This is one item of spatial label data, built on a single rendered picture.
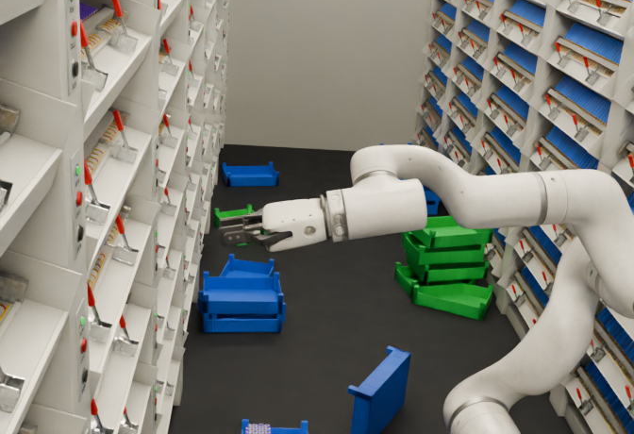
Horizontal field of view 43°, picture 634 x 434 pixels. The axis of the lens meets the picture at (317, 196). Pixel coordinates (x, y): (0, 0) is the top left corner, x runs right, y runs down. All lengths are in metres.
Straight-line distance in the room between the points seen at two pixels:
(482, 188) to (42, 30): 0.75
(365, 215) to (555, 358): 0.45
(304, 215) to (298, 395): 1.57
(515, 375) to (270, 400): 1.37
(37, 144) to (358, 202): 0.58
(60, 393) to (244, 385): 1.84
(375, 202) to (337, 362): 1.75
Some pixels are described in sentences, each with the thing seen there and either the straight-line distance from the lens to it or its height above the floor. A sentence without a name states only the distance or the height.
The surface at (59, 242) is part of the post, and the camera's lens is 0.92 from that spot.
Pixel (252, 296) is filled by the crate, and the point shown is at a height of 0.08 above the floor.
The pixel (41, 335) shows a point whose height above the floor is 1.13.
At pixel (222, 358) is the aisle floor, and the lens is 2.96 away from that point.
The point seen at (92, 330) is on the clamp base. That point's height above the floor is 0.95.
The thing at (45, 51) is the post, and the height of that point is 1.41.
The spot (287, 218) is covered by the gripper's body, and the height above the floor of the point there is 1.10.
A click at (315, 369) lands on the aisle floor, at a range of 2.93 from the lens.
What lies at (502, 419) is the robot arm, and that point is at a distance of 1.55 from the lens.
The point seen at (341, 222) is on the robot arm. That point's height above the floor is 1.10.
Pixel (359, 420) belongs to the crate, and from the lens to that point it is 2.53.
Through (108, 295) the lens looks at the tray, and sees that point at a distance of 1.37.
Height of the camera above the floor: 1.58
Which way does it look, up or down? 20 degrees down
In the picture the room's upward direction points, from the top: 5 degrees clockwise
